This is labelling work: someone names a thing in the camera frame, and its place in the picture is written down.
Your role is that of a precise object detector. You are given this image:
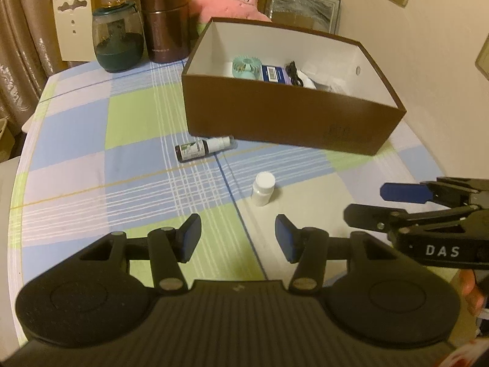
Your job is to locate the black charging cable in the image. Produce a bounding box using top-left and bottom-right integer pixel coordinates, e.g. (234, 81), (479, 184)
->
(286, 60), (306, 87)

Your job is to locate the white medicine carton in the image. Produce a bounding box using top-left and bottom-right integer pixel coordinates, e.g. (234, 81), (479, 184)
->
(300, 69), (344, 93)

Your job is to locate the brown spray bottle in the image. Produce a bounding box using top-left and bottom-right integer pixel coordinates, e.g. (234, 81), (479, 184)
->
(175, 135), (235, 162)

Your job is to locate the blue and clear plastic box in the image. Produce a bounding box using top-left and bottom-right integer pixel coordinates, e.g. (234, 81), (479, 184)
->
(262, 65), (293, 84)

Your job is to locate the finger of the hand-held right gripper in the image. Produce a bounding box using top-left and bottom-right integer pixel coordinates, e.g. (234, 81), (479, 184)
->
(343, 203), (483, 246)
(380, 177), (489, 210)

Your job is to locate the mint green handheld fan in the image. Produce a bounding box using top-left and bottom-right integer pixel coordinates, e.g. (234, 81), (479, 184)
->
(232, 55), (263, 82)

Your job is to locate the silver picture frame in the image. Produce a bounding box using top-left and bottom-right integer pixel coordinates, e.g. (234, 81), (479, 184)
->
(265, 0), (341, 35)

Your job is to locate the beige wall switch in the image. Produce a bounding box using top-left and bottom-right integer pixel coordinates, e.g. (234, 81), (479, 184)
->
(475, 42), (489, 81)

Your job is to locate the brown thermos flask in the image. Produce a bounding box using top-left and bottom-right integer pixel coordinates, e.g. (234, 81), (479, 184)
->
(139, 0), (192, 64)

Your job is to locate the checked tablecloth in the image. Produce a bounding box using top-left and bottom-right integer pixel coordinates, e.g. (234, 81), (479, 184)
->
(9, 59), (459, 348)

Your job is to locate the cream wooden chair back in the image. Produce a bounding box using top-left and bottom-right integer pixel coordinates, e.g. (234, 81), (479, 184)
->
(51, 0), (101, 62)

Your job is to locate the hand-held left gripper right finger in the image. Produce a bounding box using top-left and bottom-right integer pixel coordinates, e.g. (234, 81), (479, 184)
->
(275, 214), (397, 294)

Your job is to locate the brown cardboard box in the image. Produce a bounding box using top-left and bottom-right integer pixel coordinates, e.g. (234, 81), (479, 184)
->
(181, 17), (406, 157)

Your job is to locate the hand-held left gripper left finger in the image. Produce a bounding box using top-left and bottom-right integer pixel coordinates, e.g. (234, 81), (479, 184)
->
(78, 213), (202, 294)

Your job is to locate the green glass jar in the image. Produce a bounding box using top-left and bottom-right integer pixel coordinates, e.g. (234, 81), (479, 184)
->
(92, 0), (146, 73)

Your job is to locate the white pill bottle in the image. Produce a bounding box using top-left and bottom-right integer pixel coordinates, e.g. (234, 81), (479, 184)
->
(251, 172), (276, 207)

